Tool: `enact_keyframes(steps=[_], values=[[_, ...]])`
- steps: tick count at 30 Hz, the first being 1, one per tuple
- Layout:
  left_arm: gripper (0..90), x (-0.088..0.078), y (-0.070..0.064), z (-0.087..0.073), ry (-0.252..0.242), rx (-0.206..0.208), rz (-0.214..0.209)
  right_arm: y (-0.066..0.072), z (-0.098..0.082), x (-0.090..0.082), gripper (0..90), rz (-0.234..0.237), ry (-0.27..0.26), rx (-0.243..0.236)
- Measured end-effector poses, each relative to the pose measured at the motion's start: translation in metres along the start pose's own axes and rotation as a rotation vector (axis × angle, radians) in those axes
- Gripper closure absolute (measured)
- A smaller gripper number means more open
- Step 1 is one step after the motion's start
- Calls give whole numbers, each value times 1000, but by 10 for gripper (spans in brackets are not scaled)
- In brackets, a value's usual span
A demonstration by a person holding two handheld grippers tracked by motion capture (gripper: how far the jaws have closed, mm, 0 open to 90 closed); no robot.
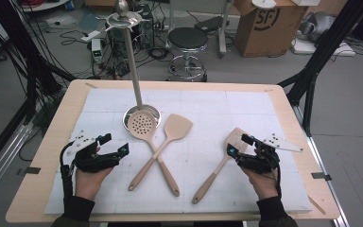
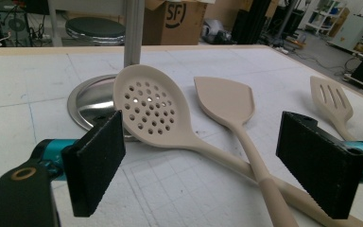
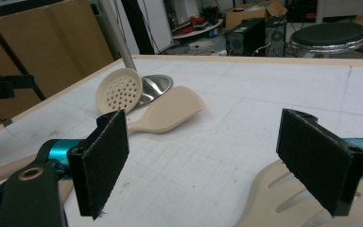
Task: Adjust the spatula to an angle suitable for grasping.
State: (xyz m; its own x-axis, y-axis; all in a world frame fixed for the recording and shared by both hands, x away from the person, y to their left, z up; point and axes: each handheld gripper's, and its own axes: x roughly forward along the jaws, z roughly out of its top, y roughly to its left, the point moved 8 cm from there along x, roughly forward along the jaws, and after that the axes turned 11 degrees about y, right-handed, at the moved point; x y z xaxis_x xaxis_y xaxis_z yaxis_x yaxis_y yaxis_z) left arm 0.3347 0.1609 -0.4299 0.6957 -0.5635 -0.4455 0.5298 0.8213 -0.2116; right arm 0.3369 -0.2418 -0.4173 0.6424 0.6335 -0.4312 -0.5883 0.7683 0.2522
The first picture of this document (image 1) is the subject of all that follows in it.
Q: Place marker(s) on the grey metal post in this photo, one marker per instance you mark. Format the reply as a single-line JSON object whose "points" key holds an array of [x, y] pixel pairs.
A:
{"points": [[223, 31]]}

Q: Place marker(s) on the person's right hand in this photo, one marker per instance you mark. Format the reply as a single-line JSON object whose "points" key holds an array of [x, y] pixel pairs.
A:
{"points": [[263, 186]]}

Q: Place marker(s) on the cardboard box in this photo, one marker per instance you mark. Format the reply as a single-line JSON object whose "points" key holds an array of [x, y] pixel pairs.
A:
{"points": [[252, 41]]}

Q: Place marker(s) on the white power strip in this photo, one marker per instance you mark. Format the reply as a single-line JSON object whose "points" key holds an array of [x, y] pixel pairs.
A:
{"points": [[90, 36]]}

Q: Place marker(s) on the white flat board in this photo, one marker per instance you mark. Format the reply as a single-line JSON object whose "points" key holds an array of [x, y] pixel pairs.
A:
{"points": [[305, 47]]}

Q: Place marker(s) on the black round stool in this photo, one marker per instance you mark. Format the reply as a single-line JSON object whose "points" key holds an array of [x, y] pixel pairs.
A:
{"points": [[187, 38]]}

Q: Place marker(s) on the aluminium rail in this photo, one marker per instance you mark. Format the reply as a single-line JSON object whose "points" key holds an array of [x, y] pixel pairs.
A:
{"points": [[338, 208], [6, 157]]}

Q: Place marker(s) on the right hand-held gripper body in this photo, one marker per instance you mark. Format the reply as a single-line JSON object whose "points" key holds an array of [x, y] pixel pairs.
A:
{"points": [[258, 160]]}

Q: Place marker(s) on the black metal stand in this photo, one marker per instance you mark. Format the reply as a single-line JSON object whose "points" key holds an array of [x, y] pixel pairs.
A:
{"points": [[327, 47], [33, 67]]}

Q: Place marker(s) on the metal utensil stand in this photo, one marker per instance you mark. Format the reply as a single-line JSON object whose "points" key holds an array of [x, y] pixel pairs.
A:
{"points": [[132, 63]]}

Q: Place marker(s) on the white round table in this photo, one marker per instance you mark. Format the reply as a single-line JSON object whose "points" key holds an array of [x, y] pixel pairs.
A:
{"points": [[47, 4]]}

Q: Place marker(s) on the beige slotted turner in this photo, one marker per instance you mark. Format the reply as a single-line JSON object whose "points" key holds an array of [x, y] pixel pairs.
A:
{"points": [[214, 176]]}

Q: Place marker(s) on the white round lid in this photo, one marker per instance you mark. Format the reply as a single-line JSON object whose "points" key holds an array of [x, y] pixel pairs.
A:
{"points": [[264, 3]]}

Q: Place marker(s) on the black flat case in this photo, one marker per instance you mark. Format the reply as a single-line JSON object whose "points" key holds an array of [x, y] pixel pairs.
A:
{"points": [[209, 23]]}

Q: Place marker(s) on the beige solid spatula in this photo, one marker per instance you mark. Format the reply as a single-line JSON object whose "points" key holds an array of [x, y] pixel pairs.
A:
{"points": [[176, 126]]}

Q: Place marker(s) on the person's left hand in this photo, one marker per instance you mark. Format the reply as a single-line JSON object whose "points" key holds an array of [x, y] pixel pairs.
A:
{"points": [[88, 184]]}

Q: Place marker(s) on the grey bag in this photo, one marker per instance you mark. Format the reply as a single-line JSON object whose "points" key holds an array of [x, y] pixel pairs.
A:
{"points": [[318, 25]]}

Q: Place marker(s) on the small green-lit device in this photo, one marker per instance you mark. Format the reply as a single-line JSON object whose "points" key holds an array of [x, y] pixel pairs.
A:
{"points": [[96, 50]]}

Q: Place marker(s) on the beige perforated skimmer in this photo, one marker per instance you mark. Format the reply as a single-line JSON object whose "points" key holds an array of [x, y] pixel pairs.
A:
{"points": [[141, 124]]}

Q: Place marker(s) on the black tape strip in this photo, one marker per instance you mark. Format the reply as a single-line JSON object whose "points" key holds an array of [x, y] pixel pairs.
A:
{"points": [[31, 170], [320, 176]]}

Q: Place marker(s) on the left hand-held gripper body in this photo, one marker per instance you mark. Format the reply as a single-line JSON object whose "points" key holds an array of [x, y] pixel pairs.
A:
{"points": [[88, 162]]}

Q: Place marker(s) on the white foam block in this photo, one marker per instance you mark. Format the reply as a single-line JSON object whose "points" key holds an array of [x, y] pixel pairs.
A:
{"points": [[305, 2]]}

